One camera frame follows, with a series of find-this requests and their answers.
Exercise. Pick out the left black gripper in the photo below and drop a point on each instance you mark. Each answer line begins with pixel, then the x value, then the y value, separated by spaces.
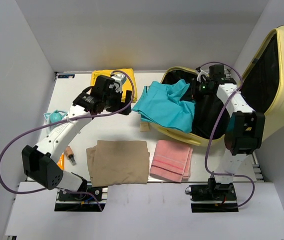
pixel 121 105

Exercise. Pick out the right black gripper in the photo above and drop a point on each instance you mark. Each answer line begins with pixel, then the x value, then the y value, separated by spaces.
pixel 194 88

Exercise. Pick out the yellow garment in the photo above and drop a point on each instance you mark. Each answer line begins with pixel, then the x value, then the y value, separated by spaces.
pixel 127 85

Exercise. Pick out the beige cosmetic tube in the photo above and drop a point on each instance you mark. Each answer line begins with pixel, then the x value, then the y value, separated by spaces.
pixel 144 126

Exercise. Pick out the teal garment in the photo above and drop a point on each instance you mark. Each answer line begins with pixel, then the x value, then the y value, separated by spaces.
pixel 161 104

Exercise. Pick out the beige garment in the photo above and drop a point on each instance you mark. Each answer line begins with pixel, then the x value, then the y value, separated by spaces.
pixel 118 162

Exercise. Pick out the pink striped towel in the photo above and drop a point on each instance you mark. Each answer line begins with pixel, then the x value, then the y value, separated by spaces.
pixel 171 161

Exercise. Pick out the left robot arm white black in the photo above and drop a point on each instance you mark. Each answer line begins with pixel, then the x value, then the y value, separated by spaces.
pixel 40 161

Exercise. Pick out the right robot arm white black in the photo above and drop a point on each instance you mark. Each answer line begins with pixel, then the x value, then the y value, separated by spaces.
pixel 244 131

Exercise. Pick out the teal cat-ear headphones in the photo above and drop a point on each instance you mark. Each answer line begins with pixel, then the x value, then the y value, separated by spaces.
pixel 55 116

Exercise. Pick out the pale yellow suitcase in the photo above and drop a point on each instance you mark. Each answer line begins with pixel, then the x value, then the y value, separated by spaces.
pixel 200 108

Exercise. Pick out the small beige bottle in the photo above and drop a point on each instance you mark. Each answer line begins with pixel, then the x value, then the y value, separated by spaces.
pixel 70 155

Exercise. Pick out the orange tube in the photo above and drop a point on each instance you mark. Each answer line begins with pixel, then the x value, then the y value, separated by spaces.
pixel 60 162

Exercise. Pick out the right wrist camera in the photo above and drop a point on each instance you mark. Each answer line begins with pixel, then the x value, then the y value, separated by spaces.
pixel 202 76

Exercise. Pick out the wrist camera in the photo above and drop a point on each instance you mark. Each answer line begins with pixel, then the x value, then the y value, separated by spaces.
pixel 202 76
pixel 119 81

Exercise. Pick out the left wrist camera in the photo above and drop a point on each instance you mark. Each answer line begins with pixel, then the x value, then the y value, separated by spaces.
pixel 119 81

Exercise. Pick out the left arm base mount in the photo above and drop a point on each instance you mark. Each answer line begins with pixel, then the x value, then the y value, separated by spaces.
pixel 92 201

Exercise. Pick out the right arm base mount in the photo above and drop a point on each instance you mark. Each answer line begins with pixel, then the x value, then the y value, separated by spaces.
pixel 208 199

